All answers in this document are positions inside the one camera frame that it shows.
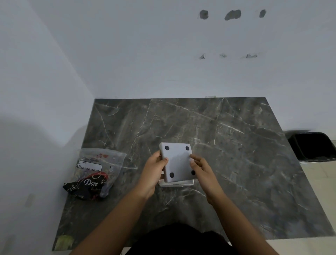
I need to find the person's right hand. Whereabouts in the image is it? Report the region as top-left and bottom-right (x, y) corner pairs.
(189, 154), (224, 205)

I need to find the person's left hand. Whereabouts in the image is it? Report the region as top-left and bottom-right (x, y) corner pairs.
(136, 151), (169, 200)

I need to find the grey box with black feet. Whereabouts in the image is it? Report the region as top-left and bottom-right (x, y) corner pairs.
(159, 143), (196, 183)

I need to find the person's right forearm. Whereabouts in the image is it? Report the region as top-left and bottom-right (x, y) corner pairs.
(207, 194), (280, 255)

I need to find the person's left forearm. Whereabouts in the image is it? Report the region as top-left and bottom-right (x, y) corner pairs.
(69, 192), (153, 255)

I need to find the white flat tray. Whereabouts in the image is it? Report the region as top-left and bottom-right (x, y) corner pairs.
(158, 179), (195, 187)

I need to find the clear plastic zip bag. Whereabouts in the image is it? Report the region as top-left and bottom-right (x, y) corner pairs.
(62, 148), (127, 202)

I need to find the person's black clothing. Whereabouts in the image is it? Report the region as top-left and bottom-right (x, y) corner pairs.
(130, 223), (233, 255)

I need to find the dark snack packet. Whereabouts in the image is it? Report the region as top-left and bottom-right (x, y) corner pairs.
(63, 172), (110, 202)

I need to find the black bin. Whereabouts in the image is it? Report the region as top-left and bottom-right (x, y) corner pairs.
(287, 132), (336, 161)

